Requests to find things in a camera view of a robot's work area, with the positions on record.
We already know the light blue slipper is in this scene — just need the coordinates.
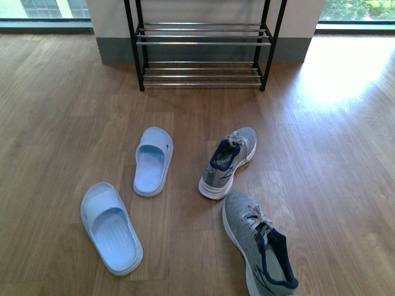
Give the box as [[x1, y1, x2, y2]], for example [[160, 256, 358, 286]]
[[80, 182, 143, 276], [133, 126, 173, 197]]

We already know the grey sneaker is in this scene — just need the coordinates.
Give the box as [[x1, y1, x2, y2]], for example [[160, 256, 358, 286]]
[[222, 191, 299, 295], [198, 127, 257, 200]]

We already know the black metal shoe rack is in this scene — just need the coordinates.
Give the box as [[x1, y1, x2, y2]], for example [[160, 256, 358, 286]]
[[124, 1, 287, 91]]

